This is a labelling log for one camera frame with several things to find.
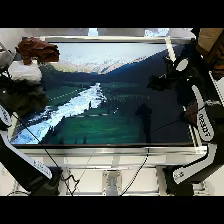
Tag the white garment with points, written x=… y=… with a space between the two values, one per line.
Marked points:
x=25 y=70

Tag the silver frame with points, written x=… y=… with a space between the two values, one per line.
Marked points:
x=110 y=151

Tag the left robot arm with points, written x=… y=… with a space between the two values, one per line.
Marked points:
x=20 y=163

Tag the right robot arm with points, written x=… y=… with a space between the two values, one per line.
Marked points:
x=200 y=116

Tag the black garment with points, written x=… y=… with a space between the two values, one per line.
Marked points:
x=23 y=96

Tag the red-brown garment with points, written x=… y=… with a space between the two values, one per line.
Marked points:
x=35 y=50

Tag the tan garment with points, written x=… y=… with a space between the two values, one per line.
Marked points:
x=213 y=40

